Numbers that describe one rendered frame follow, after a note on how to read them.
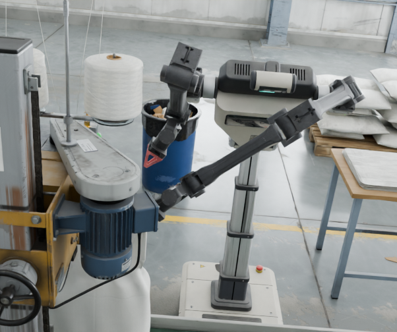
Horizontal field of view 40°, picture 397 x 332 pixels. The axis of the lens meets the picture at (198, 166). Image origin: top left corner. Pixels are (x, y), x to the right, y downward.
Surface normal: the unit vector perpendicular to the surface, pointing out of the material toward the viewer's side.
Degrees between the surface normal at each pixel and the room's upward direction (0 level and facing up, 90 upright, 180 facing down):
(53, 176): 0
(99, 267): 91
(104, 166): 0
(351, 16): 90
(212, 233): 0
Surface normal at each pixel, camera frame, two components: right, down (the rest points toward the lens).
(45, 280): -0.02, 0.44
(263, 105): 0.05, -0.40
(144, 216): 0.39, 0.44
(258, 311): 0.08, -0.90
